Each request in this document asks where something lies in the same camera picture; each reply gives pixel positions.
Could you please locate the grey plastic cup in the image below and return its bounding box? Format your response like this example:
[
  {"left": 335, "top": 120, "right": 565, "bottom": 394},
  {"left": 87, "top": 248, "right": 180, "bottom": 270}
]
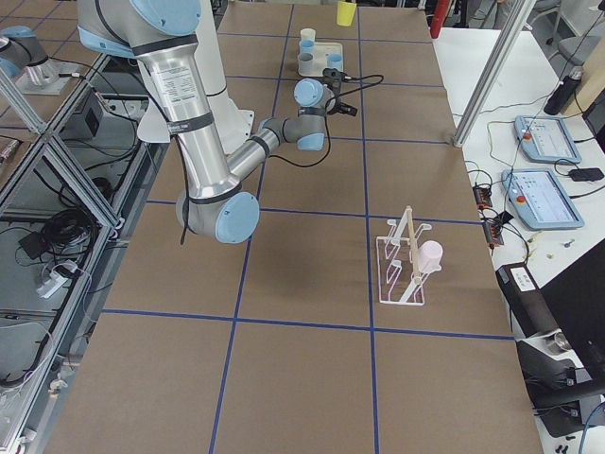
[{"left": 298, "top": 53, "right": 314, "bottom": 77}]

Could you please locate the black water bottle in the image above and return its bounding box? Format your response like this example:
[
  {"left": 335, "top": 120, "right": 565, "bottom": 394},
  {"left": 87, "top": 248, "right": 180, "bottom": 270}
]
[{"left": 544, "top": 66, "right": 584, "bottom": 115}]

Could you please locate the light blue cup front row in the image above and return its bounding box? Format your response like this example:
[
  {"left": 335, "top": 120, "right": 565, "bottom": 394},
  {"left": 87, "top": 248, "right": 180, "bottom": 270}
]
[{"left": 326, "top": 53, "right": 343, "bottom": 71}]

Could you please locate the white cup tray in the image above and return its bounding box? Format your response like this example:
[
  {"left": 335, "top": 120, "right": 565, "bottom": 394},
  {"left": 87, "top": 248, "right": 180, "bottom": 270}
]
[{"left": 298, "top": 40, "right": 344, "bottom": 77}]

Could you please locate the red fire extinguisher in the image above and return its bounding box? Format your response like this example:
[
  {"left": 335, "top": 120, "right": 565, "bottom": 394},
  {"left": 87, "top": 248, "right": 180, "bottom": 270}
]
[{"left": 429, "top": 0, "right": 451, "bottom": 39}]

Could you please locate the light blue cup back row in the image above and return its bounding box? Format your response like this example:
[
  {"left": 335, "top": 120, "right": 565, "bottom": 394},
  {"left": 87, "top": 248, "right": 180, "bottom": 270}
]
[{"left": 299, "top": 39, "right": 315, "bottom": 55}]

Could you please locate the white wire dish rack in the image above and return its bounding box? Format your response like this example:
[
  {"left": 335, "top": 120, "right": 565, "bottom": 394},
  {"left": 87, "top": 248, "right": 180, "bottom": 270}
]
[{"left": 375, "top": 205, "right": 441, "bottom": 306}]

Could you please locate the black box device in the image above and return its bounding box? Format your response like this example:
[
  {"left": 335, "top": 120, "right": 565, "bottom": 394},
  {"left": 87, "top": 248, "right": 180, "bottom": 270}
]
[{"left": 495, "top": 262, "right": 561, "bottom": 339}]

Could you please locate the pink plastic cup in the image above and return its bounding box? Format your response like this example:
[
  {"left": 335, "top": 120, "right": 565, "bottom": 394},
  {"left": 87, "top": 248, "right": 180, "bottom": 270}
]
[{"left": 418, "top": 240, "right": 443, "bottom": 274}]

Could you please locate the light blue cup row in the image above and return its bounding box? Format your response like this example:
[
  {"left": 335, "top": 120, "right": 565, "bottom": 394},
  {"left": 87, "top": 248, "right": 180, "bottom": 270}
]
[
  {"left": 299, "top": 39, "right": 315, "bottom": 55},
  {"left": 326, "top": 53, "right": 343, "bottom": 71}
]

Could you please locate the yellow plastic cup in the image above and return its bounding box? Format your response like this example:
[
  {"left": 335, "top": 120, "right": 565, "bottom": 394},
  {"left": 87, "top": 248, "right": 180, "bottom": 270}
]
[{"left": 337, "top": 0, "right": 356, "bottom": 26}]

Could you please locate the upper teach pendant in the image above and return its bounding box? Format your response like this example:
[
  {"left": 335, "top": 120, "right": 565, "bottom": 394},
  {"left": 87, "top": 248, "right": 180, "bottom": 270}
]
[{"left": 513, "top": 115, "right": 581, "bottom": 165}]

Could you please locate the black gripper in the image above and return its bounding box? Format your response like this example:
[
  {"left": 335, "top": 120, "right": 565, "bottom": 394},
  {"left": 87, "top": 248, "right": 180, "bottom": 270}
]
[{"left": 321, "top": 68, "right": 344, "bottom": 88}]

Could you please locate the teach pendant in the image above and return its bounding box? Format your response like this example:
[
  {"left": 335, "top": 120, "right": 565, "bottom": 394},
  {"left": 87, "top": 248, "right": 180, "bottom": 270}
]
[
  {"left": 501, "top": 168, "right": 584, "bottom": 231},
  {"left": 513, "top": 115, "right": 581, "bottom": 165}
]

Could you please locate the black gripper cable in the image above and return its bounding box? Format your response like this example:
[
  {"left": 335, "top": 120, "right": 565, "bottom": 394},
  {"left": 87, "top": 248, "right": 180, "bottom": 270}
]
[{"left": 268, "top": 73, "right": 385, "bottom": 167}]

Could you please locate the cream white plastic cup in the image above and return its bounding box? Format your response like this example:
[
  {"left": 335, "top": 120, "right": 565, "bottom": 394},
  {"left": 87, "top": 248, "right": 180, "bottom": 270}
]
[{"left": 300, "top": 27, "right": 316, "bottom": 42}]

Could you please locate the aluminium frame post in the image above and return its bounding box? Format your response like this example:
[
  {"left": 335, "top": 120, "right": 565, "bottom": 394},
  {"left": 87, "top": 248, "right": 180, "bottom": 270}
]
[{"left": 452, "top": 0, "right": 536, "bottom": 148}]

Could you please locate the lower teach pendant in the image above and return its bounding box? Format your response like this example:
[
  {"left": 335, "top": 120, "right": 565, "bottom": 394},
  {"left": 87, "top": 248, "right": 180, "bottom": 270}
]
[{"left": 501, "top": 168, "right": 584, "bottom": 231}]

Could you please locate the black monitor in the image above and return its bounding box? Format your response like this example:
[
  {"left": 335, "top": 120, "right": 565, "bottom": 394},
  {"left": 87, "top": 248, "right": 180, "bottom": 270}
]
[{"left": 542, "top": 242, "right": 604, "bottom": 377}]

